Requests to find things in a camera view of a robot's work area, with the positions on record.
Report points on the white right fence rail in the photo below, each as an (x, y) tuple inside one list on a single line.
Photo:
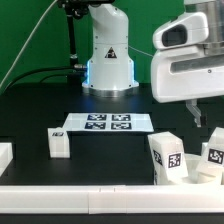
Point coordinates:
[(204, 145)]

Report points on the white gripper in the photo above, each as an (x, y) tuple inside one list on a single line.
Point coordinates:
[(187, 73)]

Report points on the white fence rail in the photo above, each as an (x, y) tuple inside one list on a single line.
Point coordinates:
[(6, 156), (204, 145), (111, 199)]

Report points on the white front fence rail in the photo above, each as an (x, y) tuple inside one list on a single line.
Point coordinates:
[(111, 199)]

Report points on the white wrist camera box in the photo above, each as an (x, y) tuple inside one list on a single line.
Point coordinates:
[(187, 29)]

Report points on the white marker board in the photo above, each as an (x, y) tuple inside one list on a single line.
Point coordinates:
[(108, 122)]

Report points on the black camera stand pole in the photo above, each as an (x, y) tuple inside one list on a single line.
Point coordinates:
[(74, 10)]

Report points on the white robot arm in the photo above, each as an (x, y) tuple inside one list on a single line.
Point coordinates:
[(110, 70)]

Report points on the white left fence rail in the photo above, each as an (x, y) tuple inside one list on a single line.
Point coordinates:
[(6, 156)]

